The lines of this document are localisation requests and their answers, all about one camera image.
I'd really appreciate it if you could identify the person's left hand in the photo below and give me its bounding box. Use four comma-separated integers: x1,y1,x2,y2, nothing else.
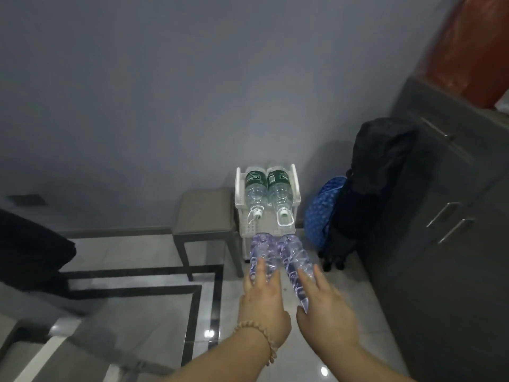
238,258,293,349

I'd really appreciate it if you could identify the person's right hand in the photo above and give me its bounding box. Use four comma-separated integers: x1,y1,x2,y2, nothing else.
296,264,361,349

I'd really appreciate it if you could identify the small blue tinted water bottle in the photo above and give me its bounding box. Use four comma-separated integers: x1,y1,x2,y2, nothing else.
248,231,281,289
276,233,317,315

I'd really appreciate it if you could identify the white tiered storage cart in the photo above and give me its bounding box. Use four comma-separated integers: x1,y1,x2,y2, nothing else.
234,163,303,263

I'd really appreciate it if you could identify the green label water bottle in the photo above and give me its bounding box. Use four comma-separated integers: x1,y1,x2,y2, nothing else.
266,166,296,229
243,166,269,221

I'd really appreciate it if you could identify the person's left forearm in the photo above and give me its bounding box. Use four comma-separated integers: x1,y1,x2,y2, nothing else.
163,326,275,382

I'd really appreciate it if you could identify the blue perforated basket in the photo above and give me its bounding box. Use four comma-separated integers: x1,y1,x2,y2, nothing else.
304,175,349,249

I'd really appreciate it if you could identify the grey stool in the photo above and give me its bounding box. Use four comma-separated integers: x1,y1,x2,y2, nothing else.
171,188,245,281

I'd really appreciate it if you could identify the dark grey cabinet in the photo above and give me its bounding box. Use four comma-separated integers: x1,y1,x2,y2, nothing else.
357,75,509,382

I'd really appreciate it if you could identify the black fabric bag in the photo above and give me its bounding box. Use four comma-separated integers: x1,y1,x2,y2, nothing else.
318,117,418,273

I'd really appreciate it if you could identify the beige beaded bracelet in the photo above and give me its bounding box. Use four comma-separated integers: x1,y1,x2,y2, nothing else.
233,320,278,367

